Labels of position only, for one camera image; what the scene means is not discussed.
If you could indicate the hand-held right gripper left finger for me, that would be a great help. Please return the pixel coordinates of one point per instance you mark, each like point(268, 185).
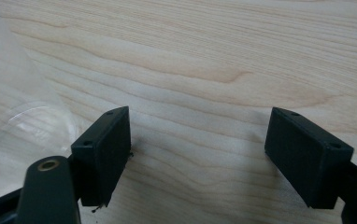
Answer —
point(105, 155)

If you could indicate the clear plastic cup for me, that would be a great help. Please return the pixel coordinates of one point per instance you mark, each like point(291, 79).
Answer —
point(14, 102)

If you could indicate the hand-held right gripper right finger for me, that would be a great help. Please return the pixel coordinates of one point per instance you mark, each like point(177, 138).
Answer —
point(307, 155)

